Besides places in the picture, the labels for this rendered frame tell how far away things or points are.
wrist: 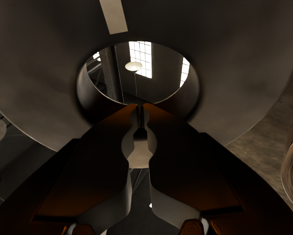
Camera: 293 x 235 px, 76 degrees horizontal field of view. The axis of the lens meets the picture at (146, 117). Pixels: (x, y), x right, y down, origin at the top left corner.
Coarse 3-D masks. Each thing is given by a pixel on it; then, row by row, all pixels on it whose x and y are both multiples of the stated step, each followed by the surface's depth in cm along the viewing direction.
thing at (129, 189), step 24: (120, 120) 10; (96, 144) 9; (120, 144) 8; (72, 168) 7; (96, 168) 7; (120, 168) 7; (72, 192) 6; (96, 192) 6; (120, 192) 6; (48, 216) 6; (72, 216) 6; (96, 216) 6; (120, 216) 7
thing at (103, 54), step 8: (104, 48) 423; (112, 48) 453; (104, 56) 440; (112, 56) 470; (104, 64) 459; (112, 64) 481; (104, 72) 479; (112, 72) 493; (112, 80) 505; (120, 80) 514; (112, 88) 504; (120, 88) 535; (112, 96) 528; (120, 96) 560
